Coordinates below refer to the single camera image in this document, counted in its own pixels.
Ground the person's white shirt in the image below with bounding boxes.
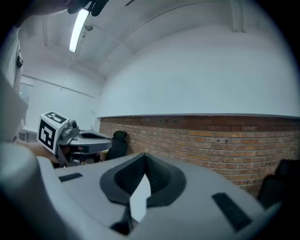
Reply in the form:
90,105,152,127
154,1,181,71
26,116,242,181
0,23,30,143

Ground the person's left hand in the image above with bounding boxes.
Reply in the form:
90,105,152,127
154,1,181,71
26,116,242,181
62,145,85,165

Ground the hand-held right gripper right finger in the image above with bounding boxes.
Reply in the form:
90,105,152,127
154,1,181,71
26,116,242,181
130,153,282,240

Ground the black head-worn camera mount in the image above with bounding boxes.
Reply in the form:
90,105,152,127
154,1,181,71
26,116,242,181
67,0,110,17

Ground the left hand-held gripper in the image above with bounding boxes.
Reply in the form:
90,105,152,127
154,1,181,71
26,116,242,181
36,111,113,168

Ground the person's left forearm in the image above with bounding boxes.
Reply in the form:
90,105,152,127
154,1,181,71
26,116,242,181
13,137,59,164

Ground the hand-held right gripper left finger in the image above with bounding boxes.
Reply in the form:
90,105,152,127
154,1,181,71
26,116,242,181
37,152,146,228

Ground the long ceiling light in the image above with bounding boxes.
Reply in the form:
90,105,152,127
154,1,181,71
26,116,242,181
68,8,90,53

